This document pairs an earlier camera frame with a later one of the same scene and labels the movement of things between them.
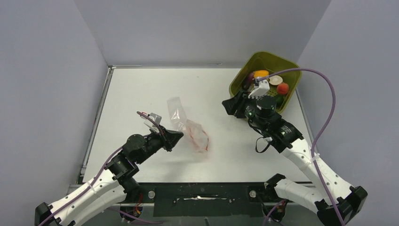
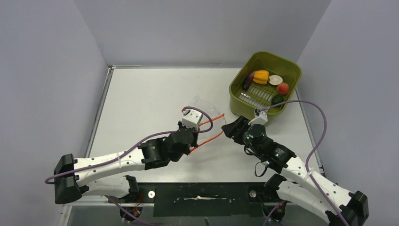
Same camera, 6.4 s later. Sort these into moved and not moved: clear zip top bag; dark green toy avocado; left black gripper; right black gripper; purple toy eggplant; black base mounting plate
Moved: left black gripper; right black gripper; clear zip top bag
Not moved: purple toy eggplant; black base mounting plate; dark green toy avocado
